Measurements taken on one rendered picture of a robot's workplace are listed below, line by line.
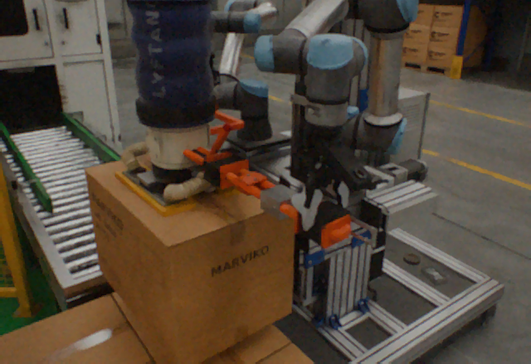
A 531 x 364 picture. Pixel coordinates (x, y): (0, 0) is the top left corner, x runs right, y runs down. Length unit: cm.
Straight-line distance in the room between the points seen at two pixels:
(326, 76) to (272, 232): 61
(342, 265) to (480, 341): 91
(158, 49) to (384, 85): 62
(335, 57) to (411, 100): 112
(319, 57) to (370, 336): 157
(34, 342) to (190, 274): 74
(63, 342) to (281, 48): 122
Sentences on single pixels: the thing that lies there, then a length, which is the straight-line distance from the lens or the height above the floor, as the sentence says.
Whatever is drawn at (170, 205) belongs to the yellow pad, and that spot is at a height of 109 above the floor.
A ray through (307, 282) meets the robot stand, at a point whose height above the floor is 46.
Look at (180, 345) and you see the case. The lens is 127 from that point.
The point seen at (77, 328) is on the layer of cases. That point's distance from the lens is 174.
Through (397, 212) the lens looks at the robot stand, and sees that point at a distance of 154.
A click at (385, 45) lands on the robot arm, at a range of 126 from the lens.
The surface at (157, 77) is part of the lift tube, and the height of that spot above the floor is 141.
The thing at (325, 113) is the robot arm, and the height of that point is 143.
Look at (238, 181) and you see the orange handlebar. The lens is 106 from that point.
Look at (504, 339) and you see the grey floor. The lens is 266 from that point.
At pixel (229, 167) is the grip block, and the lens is 110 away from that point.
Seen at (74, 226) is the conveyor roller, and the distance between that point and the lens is 239.
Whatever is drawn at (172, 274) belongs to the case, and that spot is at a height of 99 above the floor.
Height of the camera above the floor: 165
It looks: 22 degrees down
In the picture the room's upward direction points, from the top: straight up
